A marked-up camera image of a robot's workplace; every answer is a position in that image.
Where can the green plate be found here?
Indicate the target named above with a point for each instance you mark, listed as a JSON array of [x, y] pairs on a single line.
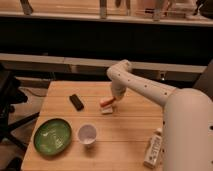
[[52, 137]]

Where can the black office chair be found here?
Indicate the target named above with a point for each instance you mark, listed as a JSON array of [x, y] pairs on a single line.
[[10, 94]]

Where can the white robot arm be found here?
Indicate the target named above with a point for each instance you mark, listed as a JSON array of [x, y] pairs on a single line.
[[187, 130]]

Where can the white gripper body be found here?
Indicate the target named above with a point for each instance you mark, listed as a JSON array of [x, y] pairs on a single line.
[[118, 92]]

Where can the white paper cup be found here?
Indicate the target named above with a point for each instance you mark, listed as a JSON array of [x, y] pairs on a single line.
[[87, 134]]

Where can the white plastic bottle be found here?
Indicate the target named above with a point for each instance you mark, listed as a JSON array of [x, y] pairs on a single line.
[[153, 150]]

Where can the long workbench shelf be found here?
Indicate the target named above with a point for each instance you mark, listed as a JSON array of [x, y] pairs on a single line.
[[159, 71]]

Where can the black rectangular block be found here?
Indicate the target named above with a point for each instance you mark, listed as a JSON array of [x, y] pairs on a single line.
[[76, 102]]

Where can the wooden table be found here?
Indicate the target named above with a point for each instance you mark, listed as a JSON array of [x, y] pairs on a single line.
[[122, 136]]

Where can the white sponge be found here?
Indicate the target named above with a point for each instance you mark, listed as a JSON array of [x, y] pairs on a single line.
[[106, 110]]

